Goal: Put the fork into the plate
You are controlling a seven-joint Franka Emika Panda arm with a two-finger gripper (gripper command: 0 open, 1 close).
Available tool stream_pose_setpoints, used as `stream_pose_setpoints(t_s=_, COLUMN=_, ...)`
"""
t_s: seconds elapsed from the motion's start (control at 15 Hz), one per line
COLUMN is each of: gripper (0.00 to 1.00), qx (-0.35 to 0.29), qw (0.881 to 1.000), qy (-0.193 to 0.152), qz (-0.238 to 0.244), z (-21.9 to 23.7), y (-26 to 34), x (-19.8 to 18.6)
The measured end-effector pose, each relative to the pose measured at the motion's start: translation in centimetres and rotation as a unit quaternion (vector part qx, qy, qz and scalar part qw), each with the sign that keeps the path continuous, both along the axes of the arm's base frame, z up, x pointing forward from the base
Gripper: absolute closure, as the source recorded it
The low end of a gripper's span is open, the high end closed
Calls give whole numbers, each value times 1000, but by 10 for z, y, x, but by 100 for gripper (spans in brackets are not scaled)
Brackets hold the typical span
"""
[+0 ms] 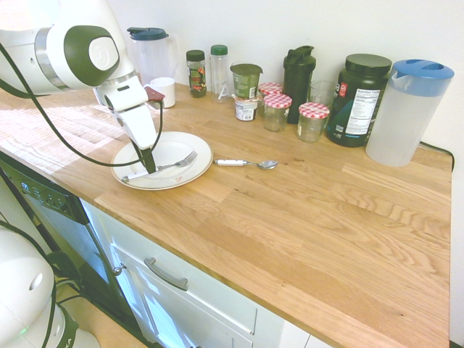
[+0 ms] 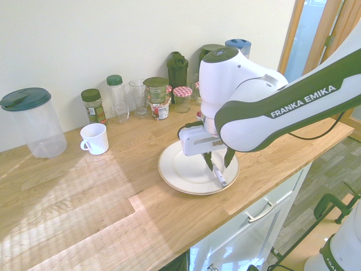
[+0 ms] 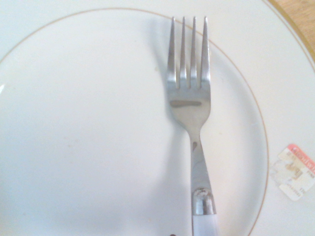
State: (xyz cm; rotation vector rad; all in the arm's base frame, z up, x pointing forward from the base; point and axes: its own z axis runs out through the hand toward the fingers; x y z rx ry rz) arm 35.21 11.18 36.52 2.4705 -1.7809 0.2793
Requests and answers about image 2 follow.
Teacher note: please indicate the green yogurt cup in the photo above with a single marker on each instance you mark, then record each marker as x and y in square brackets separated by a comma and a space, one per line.
[156, 93]

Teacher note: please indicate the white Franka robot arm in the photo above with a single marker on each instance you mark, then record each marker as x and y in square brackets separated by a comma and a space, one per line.
[248, 130]

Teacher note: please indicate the clear pitcher with blue lid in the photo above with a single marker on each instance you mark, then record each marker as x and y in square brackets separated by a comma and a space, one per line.
[238, 43]

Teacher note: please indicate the dark green clamp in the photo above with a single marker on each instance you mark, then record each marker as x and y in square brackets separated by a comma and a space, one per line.
[324, 200]

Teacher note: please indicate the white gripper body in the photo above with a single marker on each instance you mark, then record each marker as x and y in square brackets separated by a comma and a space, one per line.
[194, 144]

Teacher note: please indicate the dark protein powder tub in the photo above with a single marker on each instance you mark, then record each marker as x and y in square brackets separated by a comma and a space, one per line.
[210, 47]

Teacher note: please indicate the silver cabinet knob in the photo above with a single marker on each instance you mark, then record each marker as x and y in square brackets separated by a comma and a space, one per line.
[211, 267]

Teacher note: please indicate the spice jar with dark lid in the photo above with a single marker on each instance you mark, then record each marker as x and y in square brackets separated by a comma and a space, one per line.
[94, 110]

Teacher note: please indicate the white plate with gold rim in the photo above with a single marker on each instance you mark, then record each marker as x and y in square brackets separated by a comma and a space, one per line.
[186, 169]

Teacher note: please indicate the wooden door frame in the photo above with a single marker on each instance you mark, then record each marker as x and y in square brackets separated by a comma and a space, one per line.
[294, 22]

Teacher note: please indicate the white mug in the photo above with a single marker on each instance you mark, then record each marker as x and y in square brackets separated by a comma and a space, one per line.
[97, 141]

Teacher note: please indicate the black dishwasher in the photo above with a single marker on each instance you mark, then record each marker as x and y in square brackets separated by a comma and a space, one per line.
[180, 265]

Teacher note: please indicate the clear pitcher with teal lid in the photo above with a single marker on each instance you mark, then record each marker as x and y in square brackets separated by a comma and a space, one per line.
[36, 127]

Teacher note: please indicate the glass jar red checkered lid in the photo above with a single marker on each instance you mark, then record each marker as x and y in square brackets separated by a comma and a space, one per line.
[182, 98]
[197, 93]
[169, 89]

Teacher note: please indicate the metal door hinge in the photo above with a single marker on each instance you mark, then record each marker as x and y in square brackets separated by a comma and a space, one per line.
[329, 41]

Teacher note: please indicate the clear drinking glass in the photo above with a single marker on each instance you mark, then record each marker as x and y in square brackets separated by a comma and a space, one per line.
[192, 82]

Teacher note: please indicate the white yogurt cup with label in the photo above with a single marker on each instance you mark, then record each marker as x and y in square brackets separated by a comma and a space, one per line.
[160, 111]

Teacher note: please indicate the tall clear pilsner glass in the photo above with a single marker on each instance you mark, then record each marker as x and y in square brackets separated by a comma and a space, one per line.
[138, 90]

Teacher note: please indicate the black shaker bottle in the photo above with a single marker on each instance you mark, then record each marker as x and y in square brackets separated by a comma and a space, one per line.
[177, 70]

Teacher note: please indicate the clear bottle with green lid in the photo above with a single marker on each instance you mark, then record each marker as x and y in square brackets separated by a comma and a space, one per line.
[118, 98]

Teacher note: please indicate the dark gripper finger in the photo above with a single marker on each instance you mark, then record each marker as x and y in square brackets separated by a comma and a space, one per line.
[229, 158]
[209, 161]

